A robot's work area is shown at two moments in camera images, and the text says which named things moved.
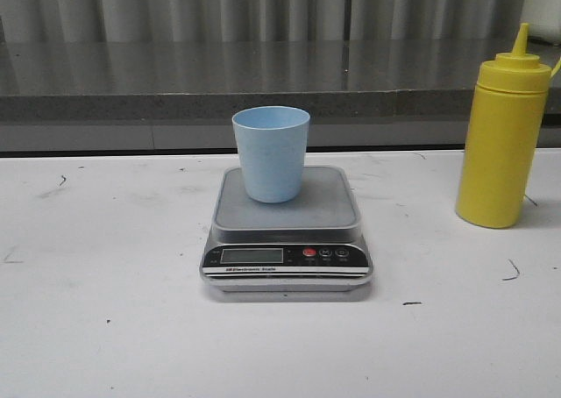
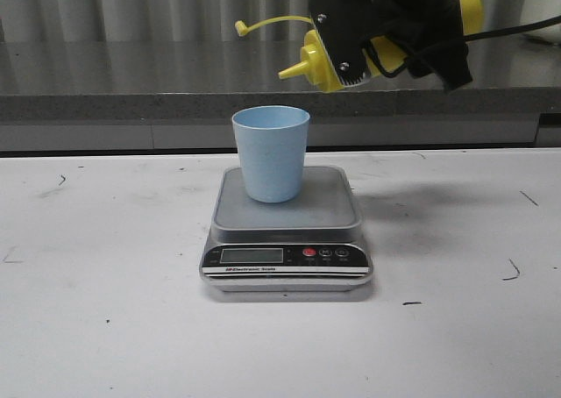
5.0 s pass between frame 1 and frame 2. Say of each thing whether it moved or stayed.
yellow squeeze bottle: moved
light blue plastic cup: stayed
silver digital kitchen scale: stayed
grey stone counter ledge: stayed
